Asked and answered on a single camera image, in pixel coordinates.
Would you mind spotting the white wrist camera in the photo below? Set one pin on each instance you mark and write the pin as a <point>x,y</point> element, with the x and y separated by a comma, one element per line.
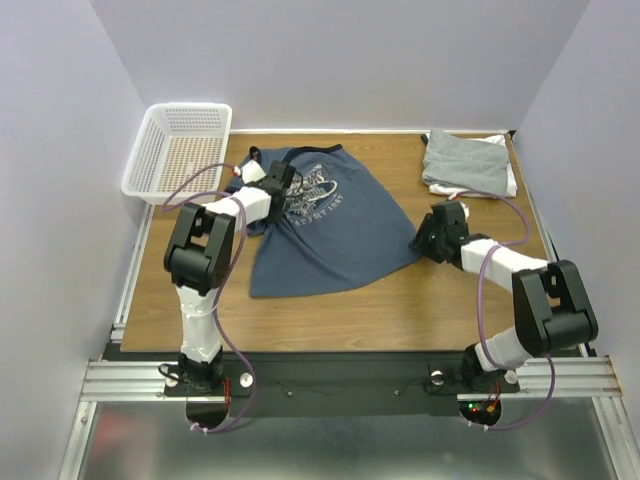
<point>249,172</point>
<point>463,205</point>

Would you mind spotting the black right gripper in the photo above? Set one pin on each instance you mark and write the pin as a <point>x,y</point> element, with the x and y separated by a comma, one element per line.
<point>426,236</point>

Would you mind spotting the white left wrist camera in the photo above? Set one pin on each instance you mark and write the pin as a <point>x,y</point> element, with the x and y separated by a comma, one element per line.
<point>249,172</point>

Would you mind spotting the blue printed tank top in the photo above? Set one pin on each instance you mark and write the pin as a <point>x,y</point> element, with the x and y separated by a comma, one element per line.
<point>341,229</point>

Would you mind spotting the white plastic laundry basket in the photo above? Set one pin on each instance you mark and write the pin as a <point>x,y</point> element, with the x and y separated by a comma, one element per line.
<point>178,151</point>

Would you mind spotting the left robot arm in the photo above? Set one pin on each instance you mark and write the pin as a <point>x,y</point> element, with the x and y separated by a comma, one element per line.
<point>199,258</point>

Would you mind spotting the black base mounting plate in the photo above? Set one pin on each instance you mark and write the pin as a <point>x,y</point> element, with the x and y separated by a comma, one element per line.
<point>338,384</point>

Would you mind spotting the grey folded tank top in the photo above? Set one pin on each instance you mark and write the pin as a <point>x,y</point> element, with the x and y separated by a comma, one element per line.
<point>465,160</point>

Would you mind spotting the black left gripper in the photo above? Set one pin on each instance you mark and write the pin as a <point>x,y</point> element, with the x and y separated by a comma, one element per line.
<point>276,216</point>

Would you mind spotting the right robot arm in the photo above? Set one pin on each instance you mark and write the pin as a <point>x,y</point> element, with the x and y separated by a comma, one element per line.
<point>551,307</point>

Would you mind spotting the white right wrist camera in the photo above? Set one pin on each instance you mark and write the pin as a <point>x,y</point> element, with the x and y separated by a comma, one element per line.
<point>463,205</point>

